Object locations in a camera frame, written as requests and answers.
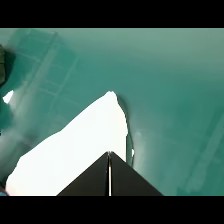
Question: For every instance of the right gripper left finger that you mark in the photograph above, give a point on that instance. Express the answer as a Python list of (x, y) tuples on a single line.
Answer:
[(92, 181)]

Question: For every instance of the dark green garment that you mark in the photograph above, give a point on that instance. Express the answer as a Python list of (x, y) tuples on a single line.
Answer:
[(2, 65)]

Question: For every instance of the white shirt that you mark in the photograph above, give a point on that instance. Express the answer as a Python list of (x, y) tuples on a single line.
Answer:
[(76, 146)]

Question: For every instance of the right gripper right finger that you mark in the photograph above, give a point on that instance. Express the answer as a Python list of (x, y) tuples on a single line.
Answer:
[(128, 181)]

